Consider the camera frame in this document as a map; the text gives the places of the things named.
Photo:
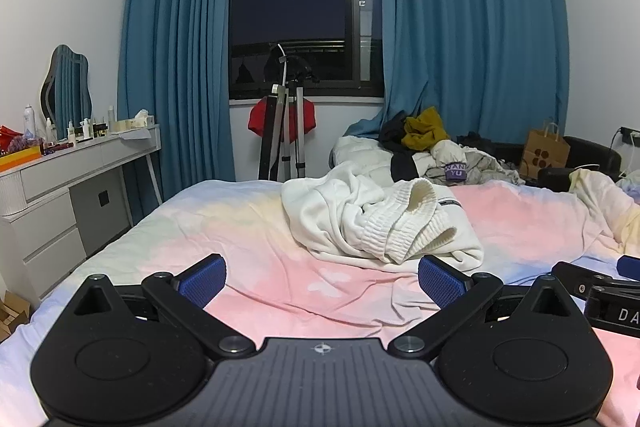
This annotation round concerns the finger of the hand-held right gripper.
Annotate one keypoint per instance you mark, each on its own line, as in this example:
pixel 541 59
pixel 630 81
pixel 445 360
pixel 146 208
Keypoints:
pixel 575 275
pixel 631 268

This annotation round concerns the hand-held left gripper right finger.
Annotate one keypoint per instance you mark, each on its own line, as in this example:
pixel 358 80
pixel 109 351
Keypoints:
pixel 442 279

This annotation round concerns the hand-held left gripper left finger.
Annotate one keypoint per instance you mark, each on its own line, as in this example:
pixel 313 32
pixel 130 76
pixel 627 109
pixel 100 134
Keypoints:
pixel 202 282

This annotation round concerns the white sweater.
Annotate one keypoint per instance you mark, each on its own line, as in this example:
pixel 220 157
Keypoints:
pixel 340 212

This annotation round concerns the pile of pale clothes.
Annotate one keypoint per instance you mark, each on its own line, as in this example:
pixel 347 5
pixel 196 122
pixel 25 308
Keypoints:
pixel 475 162

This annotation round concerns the pastel tie-dye bed sheet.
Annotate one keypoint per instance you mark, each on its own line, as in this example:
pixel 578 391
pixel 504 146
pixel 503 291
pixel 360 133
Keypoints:
pixel 250 247

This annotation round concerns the pastel tie-dye duvet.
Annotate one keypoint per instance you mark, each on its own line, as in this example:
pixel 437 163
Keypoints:
pixel 605 202

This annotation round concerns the black chair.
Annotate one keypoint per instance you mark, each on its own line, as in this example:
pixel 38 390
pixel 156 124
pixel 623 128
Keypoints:
pixel 590 157

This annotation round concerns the brown paper bag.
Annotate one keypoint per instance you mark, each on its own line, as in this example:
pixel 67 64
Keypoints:
pixel 545 152

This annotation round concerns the white pillow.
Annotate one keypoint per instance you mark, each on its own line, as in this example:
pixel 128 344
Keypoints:
pixel 360 154

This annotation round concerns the mustard yellow garment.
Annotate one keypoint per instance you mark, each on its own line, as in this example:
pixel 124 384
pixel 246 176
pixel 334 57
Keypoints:
pixel 425 129

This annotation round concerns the black garment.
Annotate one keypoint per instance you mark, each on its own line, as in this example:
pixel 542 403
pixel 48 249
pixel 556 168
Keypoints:
pixel 395 132

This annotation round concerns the white dressing table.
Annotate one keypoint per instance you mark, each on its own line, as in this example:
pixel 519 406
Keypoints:
pixel 50 207

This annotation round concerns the tissue box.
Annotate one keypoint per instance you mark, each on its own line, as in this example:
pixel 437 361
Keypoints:
pixel 132 124

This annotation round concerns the red cloth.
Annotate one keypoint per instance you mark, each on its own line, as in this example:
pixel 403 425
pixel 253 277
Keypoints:
pixel 260 117

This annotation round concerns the silver tripod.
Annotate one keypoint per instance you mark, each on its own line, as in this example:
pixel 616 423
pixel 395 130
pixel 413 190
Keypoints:
pixel 300 132

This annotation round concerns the cardboard box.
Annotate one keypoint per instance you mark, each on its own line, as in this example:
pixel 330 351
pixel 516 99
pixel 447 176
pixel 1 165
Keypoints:
pixel 12 312

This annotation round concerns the small white bottle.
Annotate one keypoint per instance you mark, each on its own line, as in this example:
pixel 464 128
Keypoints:
pixel 48 131
pixel 71 134

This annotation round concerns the orange box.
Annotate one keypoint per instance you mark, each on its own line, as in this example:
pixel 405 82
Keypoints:
pixel 20 158

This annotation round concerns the blue curtain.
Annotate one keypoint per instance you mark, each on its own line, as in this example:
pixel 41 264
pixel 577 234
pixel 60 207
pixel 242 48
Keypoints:
pixel 475 32
pixel 175 57

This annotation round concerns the wavy edged mirror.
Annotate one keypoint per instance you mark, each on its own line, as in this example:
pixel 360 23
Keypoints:
pixel 67 92

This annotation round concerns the white spray bottle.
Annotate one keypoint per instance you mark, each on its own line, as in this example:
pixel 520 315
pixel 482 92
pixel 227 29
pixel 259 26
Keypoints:
pixel 29 122

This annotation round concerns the red bag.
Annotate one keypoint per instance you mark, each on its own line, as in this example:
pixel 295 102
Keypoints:
pixel 9 137

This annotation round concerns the wall socket with charger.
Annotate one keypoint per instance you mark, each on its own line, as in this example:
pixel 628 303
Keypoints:
pixel 631 136

